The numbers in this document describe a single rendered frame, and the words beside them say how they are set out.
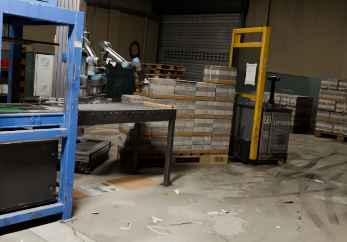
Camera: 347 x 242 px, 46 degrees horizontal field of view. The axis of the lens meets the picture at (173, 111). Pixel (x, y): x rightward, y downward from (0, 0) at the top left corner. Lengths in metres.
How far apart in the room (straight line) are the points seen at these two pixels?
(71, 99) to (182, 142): 2.40
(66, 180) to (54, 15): 1.19
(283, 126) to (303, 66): 5.58
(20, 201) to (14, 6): 1.33
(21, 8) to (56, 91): 2.10
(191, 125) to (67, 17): 2.64
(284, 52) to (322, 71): 1.18
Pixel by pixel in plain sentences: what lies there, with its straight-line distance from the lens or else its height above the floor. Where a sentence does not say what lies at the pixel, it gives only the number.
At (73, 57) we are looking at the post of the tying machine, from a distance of 3.03.
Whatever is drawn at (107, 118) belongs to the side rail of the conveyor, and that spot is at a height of 0.73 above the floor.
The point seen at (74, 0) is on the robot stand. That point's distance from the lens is 4.77.
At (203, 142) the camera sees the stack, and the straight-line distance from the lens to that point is 5.31.
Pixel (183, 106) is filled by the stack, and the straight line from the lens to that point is 5.08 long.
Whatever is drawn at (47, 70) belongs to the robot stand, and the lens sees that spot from 4.78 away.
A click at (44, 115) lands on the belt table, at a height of 0.78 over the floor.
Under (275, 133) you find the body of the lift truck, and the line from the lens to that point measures 5.79.
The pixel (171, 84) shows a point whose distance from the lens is 4.97.
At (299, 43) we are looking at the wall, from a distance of 11.42.
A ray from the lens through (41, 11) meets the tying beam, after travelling 2.90.
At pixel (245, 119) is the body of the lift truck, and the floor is 0.57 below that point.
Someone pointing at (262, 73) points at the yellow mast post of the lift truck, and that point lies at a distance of 5.47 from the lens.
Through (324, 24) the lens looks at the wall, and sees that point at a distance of 11.24.
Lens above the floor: 1.20
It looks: 6 degrees down
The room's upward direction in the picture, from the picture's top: 5 degrees clockwise
